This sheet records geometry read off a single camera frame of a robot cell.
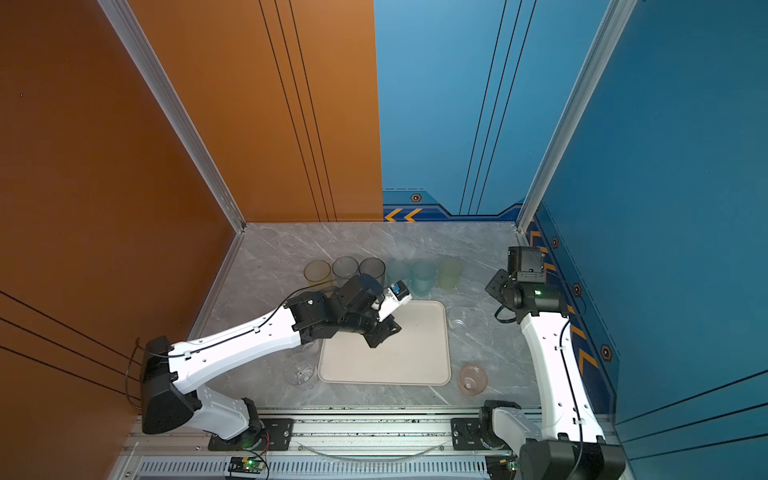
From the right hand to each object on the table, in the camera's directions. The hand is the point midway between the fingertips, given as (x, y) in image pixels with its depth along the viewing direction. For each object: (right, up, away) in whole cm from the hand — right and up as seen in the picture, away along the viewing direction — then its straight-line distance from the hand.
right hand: (495, 285), depth 76 cm
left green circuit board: (-61, -42, -6) cm, 75 cm away
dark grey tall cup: (-33, +4, +13) cm, 35 cm away
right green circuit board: (-1, -43, -6) cm, 43 cm away
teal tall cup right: (-16, 0, +26) cm, 30 cm away
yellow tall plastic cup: (-49, +2, +13) cm, 50 cm away
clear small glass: (-5, -13, +15) cm, 21 cm away
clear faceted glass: (-52, -24, +5) cm, 58 cm away
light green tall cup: (-7, +1, +26) cm, 27 cm away
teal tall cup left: (-25, +3, +18) cm, 31 cm away
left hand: (-25, -8, -5) cm, 27 cm away
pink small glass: (-5, -27, +5) cm, 28 cm away
